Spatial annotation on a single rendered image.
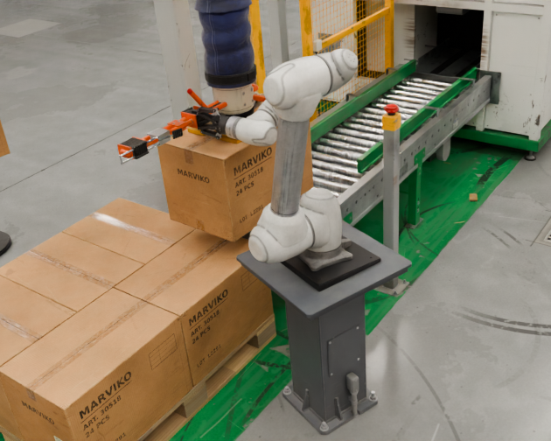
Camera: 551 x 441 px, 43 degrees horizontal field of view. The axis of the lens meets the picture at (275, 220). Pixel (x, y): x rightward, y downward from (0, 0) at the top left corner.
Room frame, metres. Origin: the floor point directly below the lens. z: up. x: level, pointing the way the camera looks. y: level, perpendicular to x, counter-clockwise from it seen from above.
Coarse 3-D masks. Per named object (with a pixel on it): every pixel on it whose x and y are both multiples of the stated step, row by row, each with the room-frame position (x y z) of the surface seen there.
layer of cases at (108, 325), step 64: (64, 256) 2.78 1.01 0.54; (128, 256) 2.73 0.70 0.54; (192, 256) 2.68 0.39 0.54; (0, 320) 2.33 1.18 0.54; (64, 320) 2.29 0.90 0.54; (128, 320) 2.25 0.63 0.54; (192, 320) 2.30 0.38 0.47; (256, 320) 2.61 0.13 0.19; (0, 384) 2.04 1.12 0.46; (64, 384) 1.91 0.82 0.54; (128, 384) 2.00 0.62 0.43; (192, 384) 2.25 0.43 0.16
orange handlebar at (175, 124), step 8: (256, 88) 3.00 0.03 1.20; (256, 96) 2.88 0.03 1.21; (264, 96) 2.87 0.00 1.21; (224, 104) 2.83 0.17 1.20; (176, 120) 2.67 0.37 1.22; (184, 120) 2.70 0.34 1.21; (192, 120) 2.68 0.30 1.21; (168, 128) 2.62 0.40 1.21; (176, 128) 2.61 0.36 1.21; (184, 128) 2.64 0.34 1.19; (144, 136) 2.54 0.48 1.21; (120, 152) 2.43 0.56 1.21
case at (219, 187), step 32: (160, 160) 2.81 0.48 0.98; (192, 160) 2.68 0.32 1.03; (224, 160) 2.56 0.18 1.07; (256, 160) 2.71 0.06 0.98; (192, 192) 2.70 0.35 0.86; (224, 192) 2.57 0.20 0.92; (256, 192) 2.69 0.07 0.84; (192, 224) 2.72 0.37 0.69; (224, 224) 2.58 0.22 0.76; (256, 224) 2.67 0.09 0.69
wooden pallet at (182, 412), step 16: (272, 320) 2.70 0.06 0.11; (256, 336) 2.61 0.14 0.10; (272, 336) 2.69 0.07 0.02; (240, 352) 2.59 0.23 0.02; (256, 352) 2.59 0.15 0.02; (224, 368) 2.49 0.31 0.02; (240, 368) 2.48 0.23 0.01; (208, 384) 2.39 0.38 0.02; (224, 384) 2.39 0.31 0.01; (192, 400) 2.23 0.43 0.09; (208, 400) 2.30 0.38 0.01; (176, 416) 2.21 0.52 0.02; (192, 416) 2.22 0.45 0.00; (160, 432) 2.13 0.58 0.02; (176, 432) 2.13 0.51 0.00
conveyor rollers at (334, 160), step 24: (384, 96) 4.45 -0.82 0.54; (408, 96) 4.43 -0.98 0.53; (432, 96) 4.34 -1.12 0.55; (456, 96) 4.32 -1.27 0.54; (360, 120) 4.07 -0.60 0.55; (312, 144) 3.76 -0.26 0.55; (336, 144) 3.75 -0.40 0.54; (360, 144) 3.75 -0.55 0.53; (312, 168) 3.45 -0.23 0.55; (336, 168) 3.44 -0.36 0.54; (336, 192) 3.14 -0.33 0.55
